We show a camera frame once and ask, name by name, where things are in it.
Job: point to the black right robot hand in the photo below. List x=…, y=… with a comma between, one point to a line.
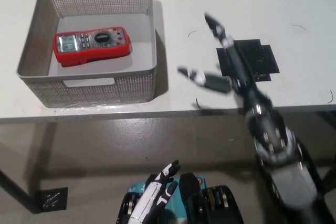
x=262, y=119

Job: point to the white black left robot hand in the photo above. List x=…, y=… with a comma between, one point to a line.
x=155, y=192

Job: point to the red digital multimeter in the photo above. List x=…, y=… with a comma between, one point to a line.
x=92, y=43

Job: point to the black teal robot torso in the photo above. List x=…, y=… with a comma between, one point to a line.
x=210, y=203

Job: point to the black tape patch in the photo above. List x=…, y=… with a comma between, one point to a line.
x=262, y=56

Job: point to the black table leg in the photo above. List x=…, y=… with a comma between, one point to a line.
x=15, y=190
x=330, y=179

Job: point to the clear tape strip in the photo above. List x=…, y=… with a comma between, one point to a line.
x=89, y=107

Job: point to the grey perforated plastic basket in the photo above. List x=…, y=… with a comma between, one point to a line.
x=105, y=77

